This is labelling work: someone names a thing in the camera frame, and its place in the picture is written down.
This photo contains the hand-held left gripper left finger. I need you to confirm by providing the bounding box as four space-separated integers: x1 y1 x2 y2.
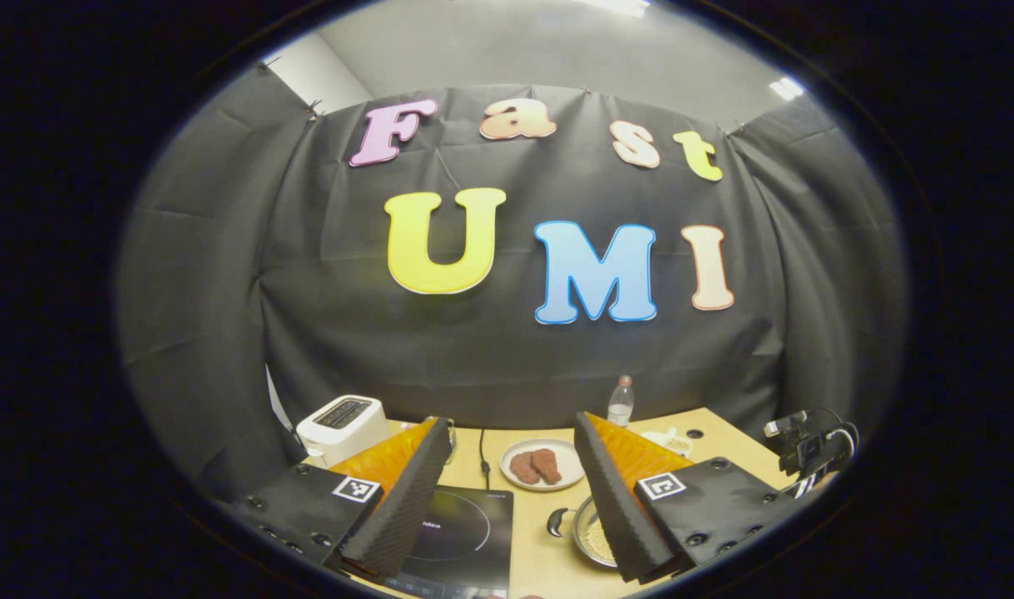
228 416 455 578

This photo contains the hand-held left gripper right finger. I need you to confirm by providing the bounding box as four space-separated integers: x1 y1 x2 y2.
573 411 800 585

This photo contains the steel pot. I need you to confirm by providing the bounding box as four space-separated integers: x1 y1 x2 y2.
547 496 622 572

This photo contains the black induction cooktop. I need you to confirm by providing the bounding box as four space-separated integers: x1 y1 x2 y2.
365 485 514 599

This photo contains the pile of soybeans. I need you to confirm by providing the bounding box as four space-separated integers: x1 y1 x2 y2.
584 520 617 565

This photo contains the white round plate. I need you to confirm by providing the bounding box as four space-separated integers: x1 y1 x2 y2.
500 438 587 493

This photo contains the white divided dish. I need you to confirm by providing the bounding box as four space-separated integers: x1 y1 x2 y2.
640 427 695 458

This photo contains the white toaster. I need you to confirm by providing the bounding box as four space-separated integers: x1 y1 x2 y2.
296 395 390 468

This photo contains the clear plastic water bottle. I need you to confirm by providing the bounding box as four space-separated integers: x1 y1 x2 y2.
607 375 636 428

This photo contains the black backdrop cloth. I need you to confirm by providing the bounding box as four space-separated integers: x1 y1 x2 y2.
116 62 907 500

